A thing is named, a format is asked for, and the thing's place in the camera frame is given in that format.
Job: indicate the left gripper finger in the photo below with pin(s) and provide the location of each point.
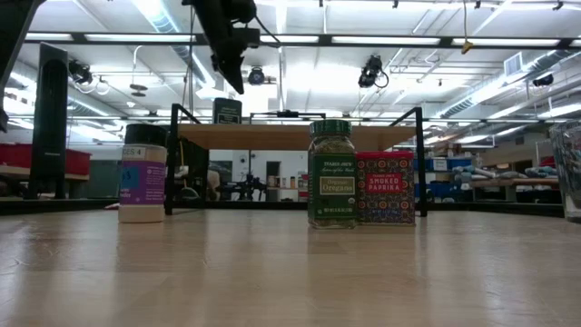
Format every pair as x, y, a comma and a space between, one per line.
233, 68

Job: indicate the dark green spice tin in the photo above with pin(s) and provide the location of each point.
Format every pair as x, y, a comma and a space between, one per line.
227, 111

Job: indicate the white purple-label spice bottle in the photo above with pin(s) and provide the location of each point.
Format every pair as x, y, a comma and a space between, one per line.
143, 181

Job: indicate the green-lid oregano glass jar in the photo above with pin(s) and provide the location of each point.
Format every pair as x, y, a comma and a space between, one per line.
332, 181

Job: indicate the red smoked paprika tin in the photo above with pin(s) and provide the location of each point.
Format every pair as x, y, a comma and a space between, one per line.
386, 186

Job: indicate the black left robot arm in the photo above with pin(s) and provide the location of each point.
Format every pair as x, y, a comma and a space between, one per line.
13, 27

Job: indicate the wooden shelf with black legs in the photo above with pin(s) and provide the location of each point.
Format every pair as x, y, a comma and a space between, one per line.
281, 136

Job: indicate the overhead bar with light strips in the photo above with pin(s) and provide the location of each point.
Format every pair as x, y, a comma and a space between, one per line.
324, 40

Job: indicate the black background robot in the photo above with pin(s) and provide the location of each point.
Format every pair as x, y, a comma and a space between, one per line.
245, 188

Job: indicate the red storage bin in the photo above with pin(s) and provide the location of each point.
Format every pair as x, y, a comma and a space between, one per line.
79, 161

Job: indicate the black pillar on white disc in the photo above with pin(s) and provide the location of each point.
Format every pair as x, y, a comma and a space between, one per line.
49, 127

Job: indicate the yellow hanging tag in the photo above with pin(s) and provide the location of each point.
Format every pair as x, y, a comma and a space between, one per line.
467, 46

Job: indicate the blue storage bin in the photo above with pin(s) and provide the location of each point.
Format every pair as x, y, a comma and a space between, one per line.
449, 163

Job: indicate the wooden workbench grey legs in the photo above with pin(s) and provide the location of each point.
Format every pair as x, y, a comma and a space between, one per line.
13, 172

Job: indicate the white ceiling vent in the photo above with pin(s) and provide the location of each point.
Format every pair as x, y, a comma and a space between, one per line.
513, 64

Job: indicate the cluttered wooden workbench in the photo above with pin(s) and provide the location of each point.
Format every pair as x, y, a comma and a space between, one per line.
513, 182

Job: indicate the black ceiling device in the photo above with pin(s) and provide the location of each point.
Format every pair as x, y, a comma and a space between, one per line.
543, 80

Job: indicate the black round hanging camera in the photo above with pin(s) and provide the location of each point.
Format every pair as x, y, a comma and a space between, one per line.
256, 76

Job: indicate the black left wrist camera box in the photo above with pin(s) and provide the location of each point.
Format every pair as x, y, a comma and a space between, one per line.
249, 36

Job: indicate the black aluminium table frame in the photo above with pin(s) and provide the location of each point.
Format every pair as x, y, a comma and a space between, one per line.
68, 205

